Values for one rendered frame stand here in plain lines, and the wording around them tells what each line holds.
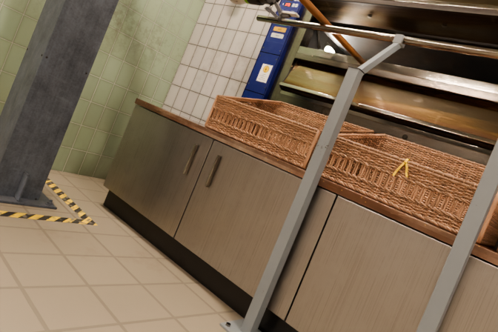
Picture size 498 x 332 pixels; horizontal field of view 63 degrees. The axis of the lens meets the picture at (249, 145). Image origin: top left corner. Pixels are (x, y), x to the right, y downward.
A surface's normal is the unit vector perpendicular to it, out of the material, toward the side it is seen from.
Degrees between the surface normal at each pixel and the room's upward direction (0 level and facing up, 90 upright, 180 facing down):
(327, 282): 90
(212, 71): 90
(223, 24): 90
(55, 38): 90
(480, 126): 70
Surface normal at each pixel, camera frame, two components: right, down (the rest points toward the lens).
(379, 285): -0.58, -0.22
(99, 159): 0.72, 0.31
